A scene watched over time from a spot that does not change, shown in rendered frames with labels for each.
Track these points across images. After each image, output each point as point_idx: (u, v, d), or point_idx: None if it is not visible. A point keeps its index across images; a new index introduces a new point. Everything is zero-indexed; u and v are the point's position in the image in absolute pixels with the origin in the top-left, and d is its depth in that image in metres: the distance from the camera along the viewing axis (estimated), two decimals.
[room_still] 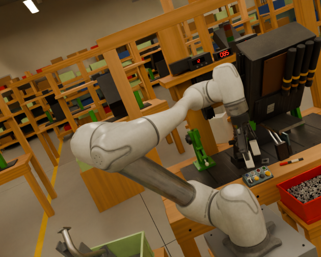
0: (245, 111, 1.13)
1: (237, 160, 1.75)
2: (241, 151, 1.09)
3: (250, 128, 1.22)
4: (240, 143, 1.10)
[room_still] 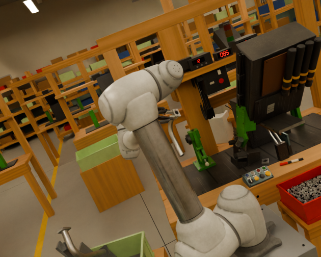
0: None
1: (237, 160, 1.75)
2: (162, 107, 1.71)
3: None
4: (158, 107, 1.70)
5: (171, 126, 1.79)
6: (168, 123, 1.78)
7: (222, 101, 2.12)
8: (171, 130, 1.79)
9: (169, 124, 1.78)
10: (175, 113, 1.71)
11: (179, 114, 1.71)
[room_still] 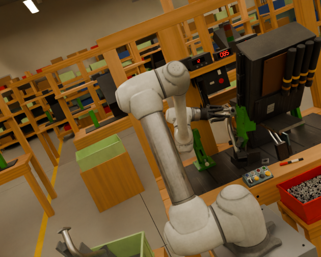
0: None
1: (237, 160, 1.75)
2: (219, 106, 1.80)
3: (215, 120, 1.76)
4: (215, 105, 1.80)
5: (230, 123, 1.86)
6: (227, 120, 1.86)
7: (222, 101, 2.12)
8: (230, 126, 1.86)
9: (228, 121, 1.85)
10: (231, 111, 1.77)
11: (235, 112, 1.77)
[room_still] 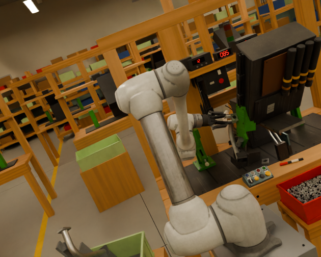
0: None
1: (237, 160, 1.75)
2: (221, 112, 1.79)
3: None
4: (217, 112, 1.79)
5: (232, 130, 1.85)
6: (229, 126, 1.84)
7: (222, 101, 2.12)
8: (231, 133, 1.85)
9: (230, 127, 1.84)
10: (233, 118, 1.76)
11: (236, 119, 1.76)
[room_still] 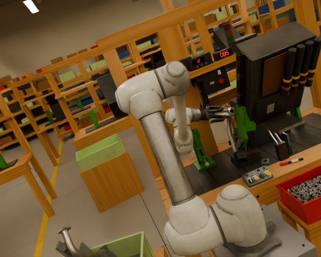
0: None
1: (237, 160, 1.75)
2: (219, 106, 1.80)
3: (215, 120, 1.76)
4: (215, 106, 1.80)
5: (230, 124, 1.86)
6: (226, 120, 1.86)
7: (222, 101, 2.12)
8: (229, 127, 1.86)
9: (228, 121, 1.85)
10: (230, 112, 1.77)
11: (234, 112, 1.77)
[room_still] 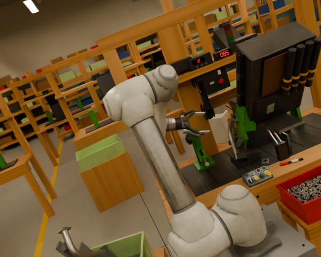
0: None
1: (237, 160, 1.75)
2: (191, 109, 1.79)
3: (190, 133, 1.71)
4: (187, 111, 1.78)
5: (231, 130, 1.85)
6: (228, 126, 1.84)
7: (222, 101, 2.12)
8: (231, 133, 1.85)
9: (229, 127, 1.84)
10: (233, 118, 1.76)
11: (236, 119, 1.76)
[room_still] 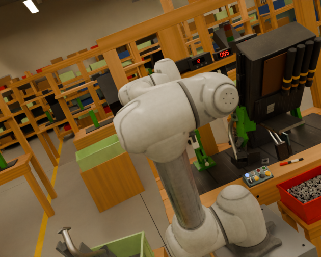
0: None
1: (237, 160, 1.75)
2: (191, 134, 1.24)
3: None
4: None
5: (231, 130, 1.85)
6: (228, 126, 1.84)
7: None
8: (231, 133, 1.85)
9: (229, 127, 1.84)
10: (233, 118, 1.76)
11: (236, 119, 1.76)
